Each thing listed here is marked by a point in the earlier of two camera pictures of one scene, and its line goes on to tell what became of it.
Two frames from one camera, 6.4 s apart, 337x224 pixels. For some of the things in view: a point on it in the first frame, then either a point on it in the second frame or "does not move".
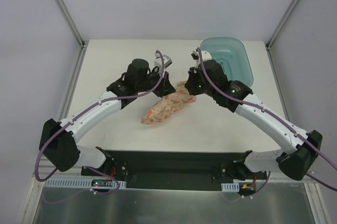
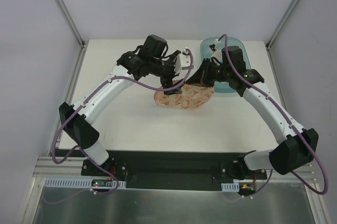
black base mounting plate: (202, 171) does not move
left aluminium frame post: (65, 7) does not move
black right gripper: (191, 81) to (202, 74)
